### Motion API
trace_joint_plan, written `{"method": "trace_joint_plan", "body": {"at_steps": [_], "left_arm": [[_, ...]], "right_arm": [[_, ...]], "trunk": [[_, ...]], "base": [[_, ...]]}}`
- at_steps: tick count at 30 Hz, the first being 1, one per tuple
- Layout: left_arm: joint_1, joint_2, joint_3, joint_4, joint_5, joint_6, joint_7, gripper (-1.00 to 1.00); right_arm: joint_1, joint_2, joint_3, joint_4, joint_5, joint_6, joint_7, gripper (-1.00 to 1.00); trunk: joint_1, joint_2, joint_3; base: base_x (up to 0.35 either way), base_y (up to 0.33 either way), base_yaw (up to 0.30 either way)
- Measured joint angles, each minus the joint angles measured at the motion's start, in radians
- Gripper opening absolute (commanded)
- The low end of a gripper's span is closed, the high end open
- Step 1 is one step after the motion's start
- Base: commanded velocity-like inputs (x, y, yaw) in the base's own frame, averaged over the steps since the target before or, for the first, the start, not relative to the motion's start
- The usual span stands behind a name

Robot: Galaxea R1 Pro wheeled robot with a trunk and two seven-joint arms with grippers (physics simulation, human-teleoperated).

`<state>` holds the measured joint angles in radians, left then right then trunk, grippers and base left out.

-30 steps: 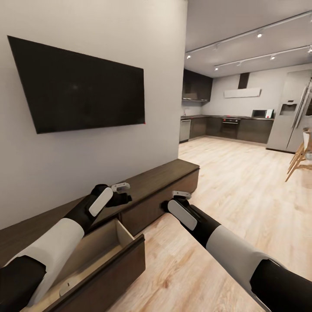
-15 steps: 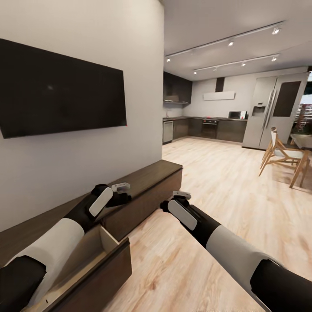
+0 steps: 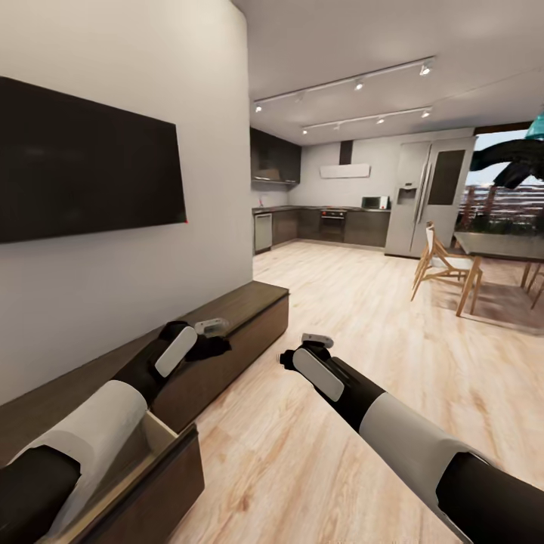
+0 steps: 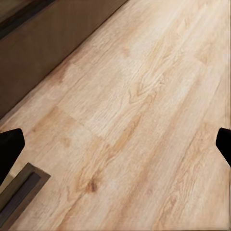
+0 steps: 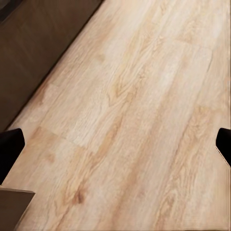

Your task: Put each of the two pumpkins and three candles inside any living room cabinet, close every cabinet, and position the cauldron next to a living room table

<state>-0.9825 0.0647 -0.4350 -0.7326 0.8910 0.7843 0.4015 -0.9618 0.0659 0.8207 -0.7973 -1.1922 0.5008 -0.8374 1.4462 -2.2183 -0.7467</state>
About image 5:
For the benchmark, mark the cabinet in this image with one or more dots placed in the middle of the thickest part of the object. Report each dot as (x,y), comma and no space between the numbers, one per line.
(33,36)

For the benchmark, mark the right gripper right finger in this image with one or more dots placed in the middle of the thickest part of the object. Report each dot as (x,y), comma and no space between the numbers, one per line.
(223,142)

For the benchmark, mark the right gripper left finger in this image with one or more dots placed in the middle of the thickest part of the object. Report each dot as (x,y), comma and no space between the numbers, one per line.
(11,145)

